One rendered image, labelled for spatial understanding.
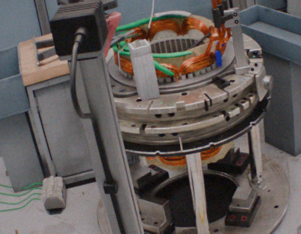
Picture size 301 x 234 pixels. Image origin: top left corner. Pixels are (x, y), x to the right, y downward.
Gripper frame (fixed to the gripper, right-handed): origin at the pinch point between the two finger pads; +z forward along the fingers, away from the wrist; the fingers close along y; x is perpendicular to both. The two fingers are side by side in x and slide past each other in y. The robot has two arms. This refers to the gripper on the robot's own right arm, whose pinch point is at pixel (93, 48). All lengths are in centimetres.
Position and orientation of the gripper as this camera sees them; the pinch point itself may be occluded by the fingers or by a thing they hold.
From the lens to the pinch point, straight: 110.2
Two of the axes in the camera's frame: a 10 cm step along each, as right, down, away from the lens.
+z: 1.3, 8.6, 5.0
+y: 5.0, 3.8, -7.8
